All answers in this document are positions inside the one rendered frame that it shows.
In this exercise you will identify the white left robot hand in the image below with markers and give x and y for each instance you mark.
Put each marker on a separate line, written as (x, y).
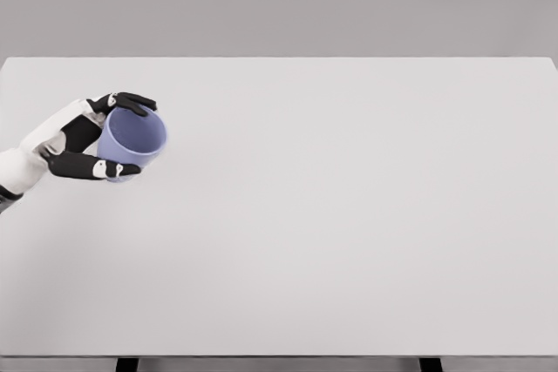
(74, 132)

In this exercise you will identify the blue plastic cup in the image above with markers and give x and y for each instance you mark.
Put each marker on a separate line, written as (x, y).
(131, 139)

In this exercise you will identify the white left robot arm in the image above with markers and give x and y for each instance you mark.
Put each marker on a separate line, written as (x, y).
(16, 169)

